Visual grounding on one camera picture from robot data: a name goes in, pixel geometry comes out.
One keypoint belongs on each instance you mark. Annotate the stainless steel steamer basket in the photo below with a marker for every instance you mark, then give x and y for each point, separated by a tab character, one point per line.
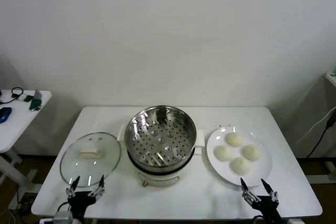
147	140

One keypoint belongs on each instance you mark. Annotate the green flat object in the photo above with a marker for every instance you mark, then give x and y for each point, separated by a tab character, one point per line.
34	104

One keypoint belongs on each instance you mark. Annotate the white shelf with items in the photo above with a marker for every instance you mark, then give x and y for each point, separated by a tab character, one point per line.
331	78

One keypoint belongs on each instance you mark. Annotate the small white object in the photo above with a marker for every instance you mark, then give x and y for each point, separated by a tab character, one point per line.
21	96

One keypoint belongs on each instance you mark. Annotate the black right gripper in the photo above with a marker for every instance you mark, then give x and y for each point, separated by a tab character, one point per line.
267	208

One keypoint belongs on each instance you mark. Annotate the white side table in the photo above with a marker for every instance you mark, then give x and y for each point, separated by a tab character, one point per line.
15	129

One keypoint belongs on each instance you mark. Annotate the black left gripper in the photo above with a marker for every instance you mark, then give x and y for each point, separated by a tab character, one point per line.
78	204

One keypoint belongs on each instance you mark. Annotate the floor power strip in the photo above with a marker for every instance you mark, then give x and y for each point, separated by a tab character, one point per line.
26	197

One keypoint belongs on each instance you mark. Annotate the steel steamer pot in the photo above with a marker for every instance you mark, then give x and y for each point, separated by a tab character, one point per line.
157	179

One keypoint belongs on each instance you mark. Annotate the blue computer mouse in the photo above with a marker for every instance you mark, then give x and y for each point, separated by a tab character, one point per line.
5	113

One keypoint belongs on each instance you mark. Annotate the neighbouring table leg frame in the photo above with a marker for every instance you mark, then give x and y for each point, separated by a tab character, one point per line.
320	179

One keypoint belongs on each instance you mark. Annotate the small black device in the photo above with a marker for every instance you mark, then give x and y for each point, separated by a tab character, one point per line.
27	98

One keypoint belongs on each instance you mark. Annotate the white oval plate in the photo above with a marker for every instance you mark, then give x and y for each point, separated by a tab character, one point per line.
260	171

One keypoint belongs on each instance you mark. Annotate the white steamed baozi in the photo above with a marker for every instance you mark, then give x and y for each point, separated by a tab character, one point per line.
224	152
235	139
252	152
240	165

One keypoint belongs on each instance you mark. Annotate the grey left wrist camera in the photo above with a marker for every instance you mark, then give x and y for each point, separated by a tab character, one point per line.
63	218

